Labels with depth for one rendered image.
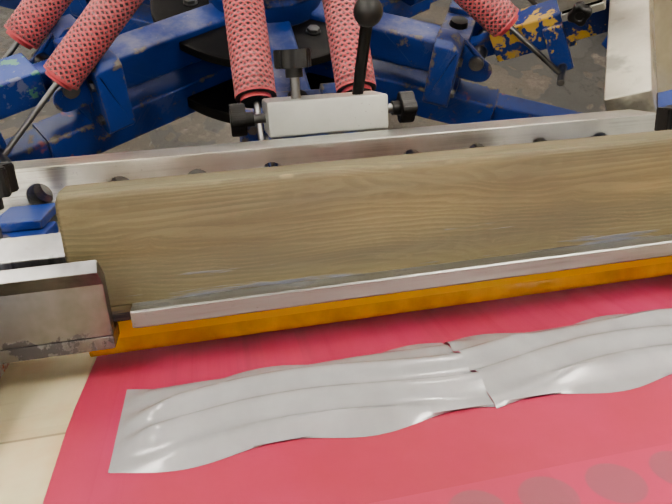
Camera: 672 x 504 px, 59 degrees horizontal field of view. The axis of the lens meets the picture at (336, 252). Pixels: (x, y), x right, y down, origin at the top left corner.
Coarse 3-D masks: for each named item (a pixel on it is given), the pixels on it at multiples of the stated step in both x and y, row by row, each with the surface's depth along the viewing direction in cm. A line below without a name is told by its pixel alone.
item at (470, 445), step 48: (240, 336) 38; (288, 336) 38; (336, 336) 37; (384, 336) 37; (432, 336) 36; (96, 384) 33; (144, 384) 33; (96, 432) 29; (432, 432) 28; (480, 432) 27; (96, 480) 26; (144, 480) 25; (192, 480) 25; (240, 480) 25; (288, 480) 25; (336, 480) 25; (384, 480) 25; (432, 480) 24; (480, 480) 24
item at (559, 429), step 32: (576, 288) 42; (608, 288) 42; (640, 288) 42; (448, 320) 38; (480, 320) 38; (512, 320) 38; (544, 320) 38; (576, 320) 37; (512, 416) 28; (544, 416) 28; (576, 416) 28; (608, 416) 28; (640, 416) 28; (544, 448) 26; (576, 448) 26; (608, 448) 26; (640, 448) 26
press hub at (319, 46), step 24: (168, 0) 102; (192, 0) 101; (216, 0) 98; (264, 0) 95; (288, 0) 96; (312, 0) 99; (312, 24) 100; (192, 48) 93; (216, 48) 94; (312, 48) 95; (192, 96) 102; (216, 96) 103
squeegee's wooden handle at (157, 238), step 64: (64, 192) 32; (128, 192) 32; (192, 192) 32; (256, 192) 33; (320, 192) 34; (384, 192) 35; (448, 192) 35; (512, 192) 36; (576, 192) 37; (640, 192) 38; (128, 256) 33; (192, 256) 33; (256, 256) 34; (320, 256) 35; (384, 256) 36; (448, 256) 37
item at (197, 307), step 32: (512, 256) 37; (544, 256) 37; (576, 256) 37; (608, 256) 37; (640, 256) 38; (256, 288) 34; (288, 288) 34; (320, 288) 34; (352, 288) 34; (384, 288) 35; (416, 288) 35; (160, 320) 33; (192, 320) 33
